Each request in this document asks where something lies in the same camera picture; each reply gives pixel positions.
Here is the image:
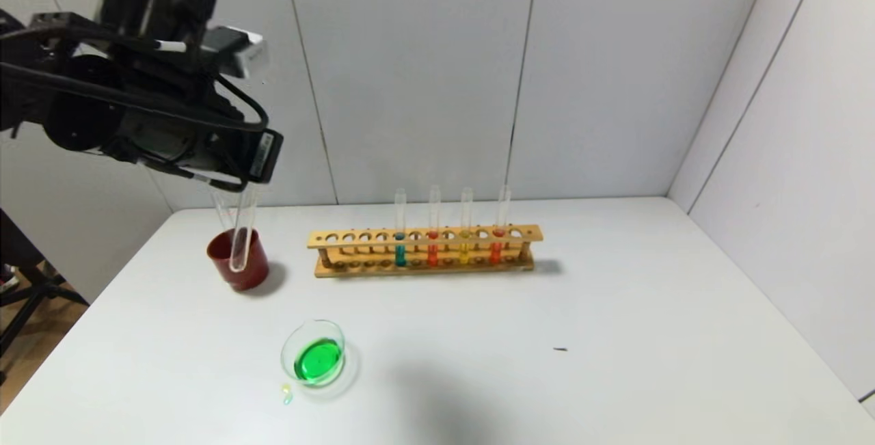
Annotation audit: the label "wooden test tube rack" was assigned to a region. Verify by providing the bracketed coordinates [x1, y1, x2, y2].
[306, 224, 545, 279]

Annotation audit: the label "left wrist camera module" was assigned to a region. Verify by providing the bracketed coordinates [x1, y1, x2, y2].
[204, 25, 269, 81]

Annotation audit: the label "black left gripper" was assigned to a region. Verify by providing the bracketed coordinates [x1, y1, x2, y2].
[126, 114, 284, 193]

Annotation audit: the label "red pigment glass test tube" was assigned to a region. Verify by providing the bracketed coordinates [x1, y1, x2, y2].
[427, 185, 442, 268]
[489, 183, 511, 266]

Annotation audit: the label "yellow pigment glass test tube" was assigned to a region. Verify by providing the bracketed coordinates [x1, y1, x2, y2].
[459, 187, 474, 267]
[229, 185, 259, 273]

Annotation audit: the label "red cup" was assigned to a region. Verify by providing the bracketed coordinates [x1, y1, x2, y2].
[206, 226, 270, 292]

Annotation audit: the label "clear glass dish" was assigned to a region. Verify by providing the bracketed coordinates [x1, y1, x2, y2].
[280, 319, 348, 387]

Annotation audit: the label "black stand legs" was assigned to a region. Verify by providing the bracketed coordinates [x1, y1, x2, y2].
[0, 209, 90, 364]

